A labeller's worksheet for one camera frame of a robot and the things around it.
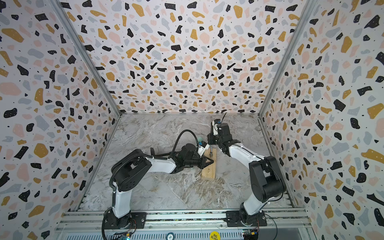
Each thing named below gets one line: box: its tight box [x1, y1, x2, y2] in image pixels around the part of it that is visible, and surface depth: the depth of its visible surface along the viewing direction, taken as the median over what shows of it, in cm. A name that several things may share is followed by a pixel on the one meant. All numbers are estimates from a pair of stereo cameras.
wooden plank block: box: [201, 148, 217, 180], surface depth 89 cm
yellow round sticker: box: [209, 231, 221, 240], surface depth 71 cm
